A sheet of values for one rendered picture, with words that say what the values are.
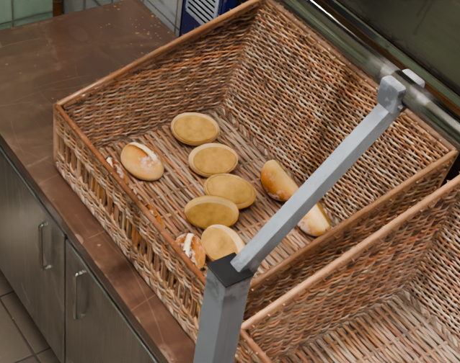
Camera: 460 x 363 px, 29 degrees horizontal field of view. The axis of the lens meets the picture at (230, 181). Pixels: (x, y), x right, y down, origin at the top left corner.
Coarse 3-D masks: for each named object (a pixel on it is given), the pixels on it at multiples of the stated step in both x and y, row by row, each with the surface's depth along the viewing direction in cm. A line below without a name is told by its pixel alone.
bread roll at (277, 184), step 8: (272, 160) 175; (264, 168) 175; (272, 168) 173; (280, 168) 172; (264, 176) 174; (272, 176) 172; (280, 176) 171; (288, 176) 171; (264, 184) 174; (272, 184) 172; (280, 184) 171; (288, 184) 170; (296, 184) 172; (272, 192) 172; (280, 192) 171; (288, 192) 171; (280, 200) 173
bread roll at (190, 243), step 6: (186, 234) 158; (192, 234) 159; (180, 240) 157; (186, 240) 156; (192, 240) 157; (198, 240) 158; (180, 246) 155; (186, 246) 155; (192, 246) 155; (198, 246) 157; (186, 252) 155; (192, 252) 155; (198, 252) 156; (204, 252) 158; (192, 258) 154; (198, 258) 155; (204, 258) 158; (198, 264) 155
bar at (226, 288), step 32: (288, 0) 118; (320, 32) 115; (352, 32) 113; (384, 64) 108; (384, 96) 107; (416, 96) 105; (384, 128) 110; (448, 128) 102; (352, 160) 110; (320, 192) 110; (288, 224) 110; (224, 256) 112; (256, 256) 111; (224, 288) 109; (224, 320) 114; (224, 352) 119
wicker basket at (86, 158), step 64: (256, 0) 180; (128, 64) 171; (192, 64) 181; (320, 64) 171; (64, 128) 165; (128, 128) 181; (256, 128) 187; (320, 128) 173; (128, 192) 151; (192, 192) 174; (256, 192) 176; (384, 192) 163; (128, 256) 159; (320, 256) 145; (192, 320) 146
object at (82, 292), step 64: (128, 0) 224; (0, 64) 198; (64, 64) 201; (0, 128) 182; (0, 192) 196; (64, 192) 171; (0, 256) 213; (64, 256) 175; (64, 320) 188; (128, 320) 157
